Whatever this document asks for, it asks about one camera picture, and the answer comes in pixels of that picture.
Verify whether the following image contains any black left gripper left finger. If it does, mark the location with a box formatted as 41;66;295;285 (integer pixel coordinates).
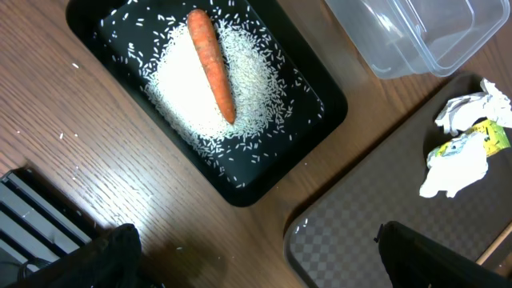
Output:
8;223;164;288

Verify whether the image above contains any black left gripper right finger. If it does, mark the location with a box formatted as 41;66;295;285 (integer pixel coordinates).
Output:
374;221;511;288

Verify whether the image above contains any wooden chopstick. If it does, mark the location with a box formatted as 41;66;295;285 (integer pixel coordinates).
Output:
476;222;512;266

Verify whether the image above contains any white napkin wrapper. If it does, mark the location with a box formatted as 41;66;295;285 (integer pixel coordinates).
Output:
419;132;488;198

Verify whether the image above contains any yellow green snack wrapper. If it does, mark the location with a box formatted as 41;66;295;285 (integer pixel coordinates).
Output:
465;119;511;157

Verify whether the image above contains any white paper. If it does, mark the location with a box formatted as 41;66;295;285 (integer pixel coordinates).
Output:
434;78;511;136

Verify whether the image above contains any orange carrot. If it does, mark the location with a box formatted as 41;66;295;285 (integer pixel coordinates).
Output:
187;9;236;125

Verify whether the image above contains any brown serving tray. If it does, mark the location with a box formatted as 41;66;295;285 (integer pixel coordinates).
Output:
284;73;511;287

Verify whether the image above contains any black shallow tray bin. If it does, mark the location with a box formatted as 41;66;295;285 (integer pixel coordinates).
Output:
66;0;347;207

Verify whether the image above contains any pile of white rice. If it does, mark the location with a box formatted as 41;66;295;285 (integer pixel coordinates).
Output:
95;0;325;189

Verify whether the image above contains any clear plastic bin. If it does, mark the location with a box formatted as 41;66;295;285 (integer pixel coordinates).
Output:
326;0;510;79

